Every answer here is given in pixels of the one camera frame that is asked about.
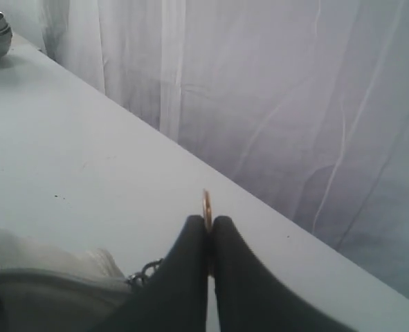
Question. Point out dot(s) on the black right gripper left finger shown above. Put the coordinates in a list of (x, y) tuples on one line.
[(175, 297)]

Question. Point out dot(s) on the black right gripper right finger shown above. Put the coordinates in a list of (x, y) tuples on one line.
[(250, 297)]

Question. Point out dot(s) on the cream fabric duffel bag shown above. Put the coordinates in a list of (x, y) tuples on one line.
[(45, 288)]

